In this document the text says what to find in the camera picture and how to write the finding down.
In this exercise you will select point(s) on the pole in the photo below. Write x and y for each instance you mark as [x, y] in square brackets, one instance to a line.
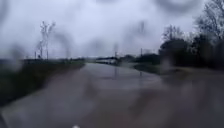
[141, 52]
[115, 56]

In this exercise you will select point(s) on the dark hedge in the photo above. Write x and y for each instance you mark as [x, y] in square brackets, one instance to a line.
[146, 59]

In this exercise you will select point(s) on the wet grey asphalt path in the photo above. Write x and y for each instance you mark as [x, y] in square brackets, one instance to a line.
[110, 96]

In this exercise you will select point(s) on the bare tree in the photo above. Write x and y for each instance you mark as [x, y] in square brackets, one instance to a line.
[45, 40]

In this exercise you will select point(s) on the dark row of trees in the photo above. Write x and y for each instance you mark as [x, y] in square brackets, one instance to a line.
[196, 50]

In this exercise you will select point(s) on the grass verge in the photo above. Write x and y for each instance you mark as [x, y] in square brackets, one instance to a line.
[30, 78]
[150, 68]

